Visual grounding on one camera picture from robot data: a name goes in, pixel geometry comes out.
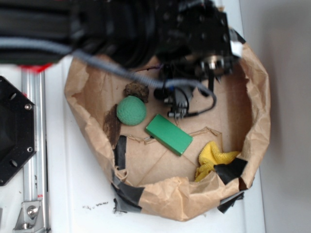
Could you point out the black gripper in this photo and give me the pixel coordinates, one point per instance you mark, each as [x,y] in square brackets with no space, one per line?
[195,43]

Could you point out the green rectangular block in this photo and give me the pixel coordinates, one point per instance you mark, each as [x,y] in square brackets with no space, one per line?
[169,135]

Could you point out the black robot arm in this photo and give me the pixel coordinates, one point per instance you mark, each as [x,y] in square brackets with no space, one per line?
[38,32]

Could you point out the brown rock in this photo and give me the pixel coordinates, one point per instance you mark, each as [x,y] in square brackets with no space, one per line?
[137,90]

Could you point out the green dimpled ball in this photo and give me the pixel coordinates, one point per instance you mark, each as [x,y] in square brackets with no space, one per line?
[131,111]

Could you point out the yellow cloth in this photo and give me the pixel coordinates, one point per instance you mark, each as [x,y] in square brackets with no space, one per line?
[211,156]

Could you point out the brown bark piece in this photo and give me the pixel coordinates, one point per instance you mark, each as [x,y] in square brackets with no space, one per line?
[112,126]

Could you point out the brown paper bag bin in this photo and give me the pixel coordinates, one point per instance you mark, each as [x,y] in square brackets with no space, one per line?
[148,178]

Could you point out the aluminium rail frame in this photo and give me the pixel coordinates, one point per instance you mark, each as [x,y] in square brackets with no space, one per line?
[35,172]

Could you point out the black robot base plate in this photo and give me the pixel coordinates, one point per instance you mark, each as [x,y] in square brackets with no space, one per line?
[17,130]

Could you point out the metal corner bracket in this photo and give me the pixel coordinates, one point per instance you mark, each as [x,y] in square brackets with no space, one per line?
[30,219]

